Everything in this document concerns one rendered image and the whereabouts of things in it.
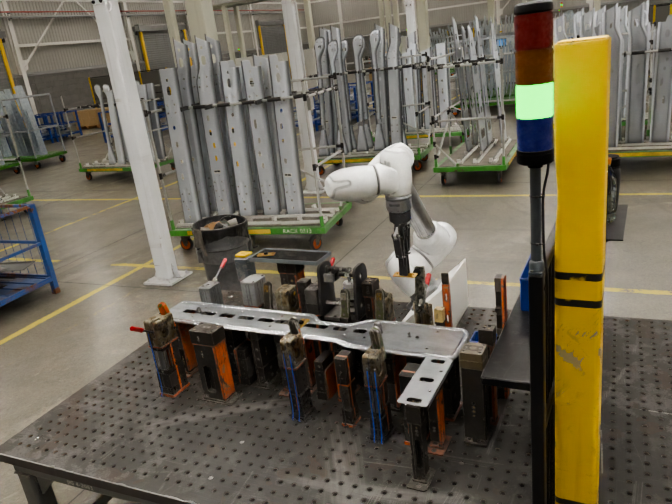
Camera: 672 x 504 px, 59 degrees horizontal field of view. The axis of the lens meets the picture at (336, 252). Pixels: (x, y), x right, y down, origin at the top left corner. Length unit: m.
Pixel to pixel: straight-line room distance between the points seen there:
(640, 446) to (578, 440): 0.65
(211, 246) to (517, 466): 3.61
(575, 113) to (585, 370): 0.59
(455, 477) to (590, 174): 1.12
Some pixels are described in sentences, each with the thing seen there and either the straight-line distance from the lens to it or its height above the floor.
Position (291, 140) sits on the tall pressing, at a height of 1.13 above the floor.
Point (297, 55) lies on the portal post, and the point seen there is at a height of 1.97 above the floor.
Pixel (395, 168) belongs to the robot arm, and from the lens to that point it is 1.98.
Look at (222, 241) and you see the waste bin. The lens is 5.13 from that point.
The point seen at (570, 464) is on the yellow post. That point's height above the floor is 0.99.
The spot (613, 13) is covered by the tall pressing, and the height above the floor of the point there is 1.99.
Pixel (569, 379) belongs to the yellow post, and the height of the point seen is 1.24.
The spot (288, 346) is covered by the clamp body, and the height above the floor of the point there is 1.02.
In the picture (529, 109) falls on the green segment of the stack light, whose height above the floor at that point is 1.89.
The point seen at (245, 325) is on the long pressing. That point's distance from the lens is 2.52.
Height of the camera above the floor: 2.05
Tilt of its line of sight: 19 degrees down
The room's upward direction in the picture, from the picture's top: 7 degrees counter-clockwise
